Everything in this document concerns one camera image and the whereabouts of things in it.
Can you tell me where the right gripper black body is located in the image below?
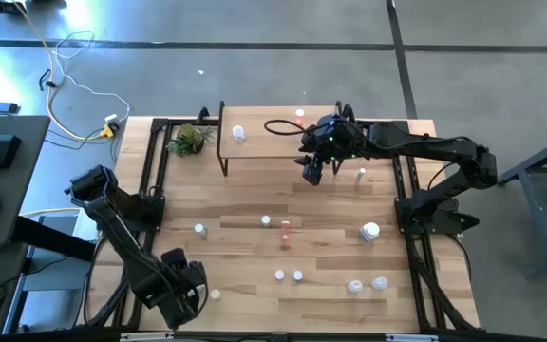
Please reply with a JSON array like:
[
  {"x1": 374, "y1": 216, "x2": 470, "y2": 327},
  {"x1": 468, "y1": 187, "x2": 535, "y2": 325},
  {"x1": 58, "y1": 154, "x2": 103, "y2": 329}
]
[{"x1": 299, "y1": 113, "x2": 368, "y2": 162}]

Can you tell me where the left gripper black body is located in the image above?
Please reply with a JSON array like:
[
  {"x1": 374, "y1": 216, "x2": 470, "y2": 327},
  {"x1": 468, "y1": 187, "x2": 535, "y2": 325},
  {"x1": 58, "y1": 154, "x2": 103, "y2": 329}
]
[{"x1": 152, "y1": 264, "x2": 198, "y2": 330}]

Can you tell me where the wooden shelf with black legs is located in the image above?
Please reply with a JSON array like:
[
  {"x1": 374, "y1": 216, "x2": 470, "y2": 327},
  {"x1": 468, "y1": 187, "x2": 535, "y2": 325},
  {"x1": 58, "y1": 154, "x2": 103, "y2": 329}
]
[{"x1": 216, "y1": 100, "x2": 349, "y2": 178}]

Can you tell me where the grey floor box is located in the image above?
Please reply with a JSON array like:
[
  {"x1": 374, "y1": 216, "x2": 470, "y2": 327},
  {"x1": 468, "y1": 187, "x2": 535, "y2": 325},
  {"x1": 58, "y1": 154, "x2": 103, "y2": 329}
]
[{"x1": 16, "y1": 213, "x2": 99, "y2": 294}]

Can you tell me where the potted green plant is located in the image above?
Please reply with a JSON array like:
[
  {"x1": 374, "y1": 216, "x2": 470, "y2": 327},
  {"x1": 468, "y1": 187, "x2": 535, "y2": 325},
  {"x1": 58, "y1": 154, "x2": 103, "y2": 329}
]
[{"x1": 165, "y1": 123, "x2": 214, "y2": 159}]

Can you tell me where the black desk beam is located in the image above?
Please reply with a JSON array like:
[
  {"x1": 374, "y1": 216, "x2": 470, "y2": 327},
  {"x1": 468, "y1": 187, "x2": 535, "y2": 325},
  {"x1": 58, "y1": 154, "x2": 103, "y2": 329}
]
[{"x1": 10, "y1": 216, "x2": 97, "y2": 262}]

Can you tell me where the grey desk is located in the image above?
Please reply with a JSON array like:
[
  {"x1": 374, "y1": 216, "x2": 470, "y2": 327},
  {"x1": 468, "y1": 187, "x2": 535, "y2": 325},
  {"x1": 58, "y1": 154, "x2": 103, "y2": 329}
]
[{"x1": 0, "y1": 115, "x2": 51, "y2": 251}]

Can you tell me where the blue-grey metal table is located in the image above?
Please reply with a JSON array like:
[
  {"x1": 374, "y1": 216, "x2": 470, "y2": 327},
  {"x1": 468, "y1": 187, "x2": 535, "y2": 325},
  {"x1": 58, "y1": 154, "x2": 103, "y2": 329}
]
[{"x1": 491, "y1": 128, "x2": 547, "y2": 279}]

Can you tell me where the silver frame bracket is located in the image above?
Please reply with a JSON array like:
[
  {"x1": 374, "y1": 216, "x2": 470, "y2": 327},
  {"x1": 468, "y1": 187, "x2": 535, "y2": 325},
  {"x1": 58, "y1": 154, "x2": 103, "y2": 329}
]
[
  {"x1": 120, "y1": 332, "x2": 175, "y2": 342},
  {"x1": 386, "y1": 333, "x2": 440, "y2": 342}
]

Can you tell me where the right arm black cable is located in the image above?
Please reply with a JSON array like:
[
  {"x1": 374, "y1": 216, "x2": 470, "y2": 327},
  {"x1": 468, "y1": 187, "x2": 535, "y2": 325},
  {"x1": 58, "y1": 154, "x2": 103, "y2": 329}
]
[{"x1": 262, "y1": 118, "x2": 325, "y2": 138}]

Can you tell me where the black metal table frame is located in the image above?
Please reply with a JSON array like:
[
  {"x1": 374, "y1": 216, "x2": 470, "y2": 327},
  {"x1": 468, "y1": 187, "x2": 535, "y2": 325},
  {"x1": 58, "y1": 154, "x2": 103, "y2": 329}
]
[{"x1": 76, "y1": 106, "x2": 481, "y2": 333}]

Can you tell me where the white floor cable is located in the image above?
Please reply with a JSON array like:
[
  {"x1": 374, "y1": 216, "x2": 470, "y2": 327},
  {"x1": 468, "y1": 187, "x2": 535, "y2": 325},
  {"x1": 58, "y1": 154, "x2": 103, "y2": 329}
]
[{"x1": 53, "y1": 30, "x2": 132, "y2": 123}]

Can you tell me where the yellow floor cable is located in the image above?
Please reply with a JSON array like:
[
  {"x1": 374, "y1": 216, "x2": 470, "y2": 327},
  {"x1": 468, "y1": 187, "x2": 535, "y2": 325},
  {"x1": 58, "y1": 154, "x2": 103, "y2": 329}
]
[{"x1": 10, "y1": 0, "x2": 113, "y2": 143}]

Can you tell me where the short black floor cable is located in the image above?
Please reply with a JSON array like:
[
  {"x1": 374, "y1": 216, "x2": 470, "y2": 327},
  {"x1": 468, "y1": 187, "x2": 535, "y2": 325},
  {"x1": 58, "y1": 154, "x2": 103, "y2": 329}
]
[{"x1": 38, "y1": 68, "x2": 59, "y2": 92}]

